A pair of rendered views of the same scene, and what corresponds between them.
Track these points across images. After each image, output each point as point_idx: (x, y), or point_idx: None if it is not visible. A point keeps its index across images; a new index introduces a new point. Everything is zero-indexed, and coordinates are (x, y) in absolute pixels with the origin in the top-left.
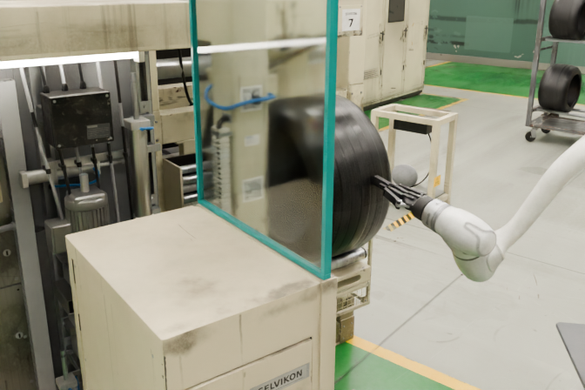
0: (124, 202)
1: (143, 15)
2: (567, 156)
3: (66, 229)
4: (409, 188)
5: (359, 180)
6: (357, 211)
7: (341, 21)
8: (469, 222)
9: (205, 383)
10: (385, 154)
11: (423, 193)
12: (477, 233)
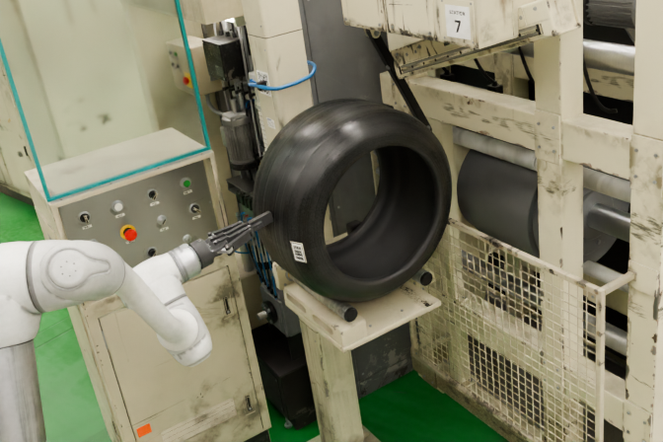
0: None
1: None
2: None
3: (223, 131)
4: (239, 236)
5: (261, 205)
6: (264, 237)
7: (445, 21)
8: (133, 267)
9: (37, 210)
10: (290, 198)
11: (226, 246)
12: None
